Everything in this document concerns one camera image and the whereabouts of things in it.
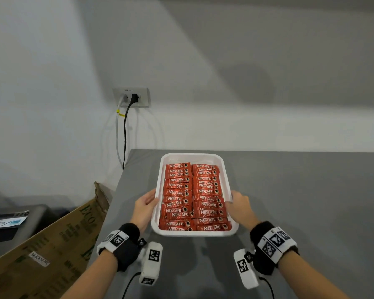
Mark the person's left hand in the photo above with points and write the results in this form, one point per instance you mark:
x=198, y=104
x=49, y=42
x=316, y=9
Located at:
x=143, y=211

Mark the person's right hand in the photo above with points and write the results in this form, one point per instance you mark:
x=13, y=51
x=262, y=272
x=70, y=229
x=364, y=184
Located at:
x=241, y=211

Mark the pile of red Nescafe sachets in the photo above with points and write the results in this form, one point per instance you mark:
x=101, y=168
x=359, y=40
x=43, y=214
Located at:
x=193, y=196

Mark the white plastic tray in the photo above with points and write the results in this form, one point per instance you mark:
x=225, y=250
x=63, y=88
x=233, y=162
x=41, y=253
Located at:
x=190, y=158

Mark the person's right forearm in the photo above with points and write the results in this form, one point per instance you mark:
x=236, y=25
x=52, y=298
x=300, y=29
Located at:
x=308, y=277

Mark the person's left forearm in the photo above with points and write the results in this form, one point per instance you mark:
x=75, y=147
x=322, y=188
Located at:
x=90, y=277

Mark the black left wristband with markers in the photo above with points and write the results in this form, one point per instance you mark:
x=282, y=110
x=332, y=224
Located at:
x=127, y=249

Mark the black wristband with markers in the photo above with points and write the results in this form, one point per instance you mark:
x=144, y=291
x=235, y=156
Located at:
x=261, y=261
x=127, y=249

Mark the black right wristband with markers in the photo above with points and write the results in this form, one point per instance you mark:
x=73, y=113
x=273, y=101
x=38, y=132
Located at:
x=261, y=261

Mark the brown cardboard box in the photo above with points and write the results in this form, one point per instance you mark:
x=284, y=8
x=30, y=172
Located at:
x=43, y=264

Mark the black power plug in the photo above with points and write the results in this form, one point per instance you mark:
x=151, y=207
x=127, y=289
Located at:
x=134, y=99

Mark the dark grey printer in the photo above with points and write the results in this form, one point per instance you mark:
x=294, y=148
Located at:
x=15, y=233

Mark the flat black device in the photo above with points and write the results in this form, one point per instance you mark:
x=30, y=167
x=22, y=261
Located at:
x=9, y=214

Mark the white and blue packet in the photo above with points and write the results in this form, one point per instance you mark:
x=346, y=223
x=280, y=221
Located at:
x=6, y=222

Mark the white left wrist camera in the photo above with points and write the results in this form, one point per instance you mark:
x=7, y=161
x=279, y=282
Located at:
x=148, y=267

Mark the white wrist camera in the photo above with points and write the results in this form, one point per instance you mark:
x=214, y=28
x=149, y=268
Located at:
x=247, y=277
x=148, y=267

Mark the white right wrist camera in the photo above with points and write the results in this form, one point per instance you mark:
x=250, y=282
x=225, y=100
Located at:
x=247, y=277

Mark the grey wall socket plate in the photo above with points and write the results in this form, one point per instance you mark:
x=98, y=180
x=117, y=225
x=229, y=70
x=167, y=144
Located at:
x=145, y=98

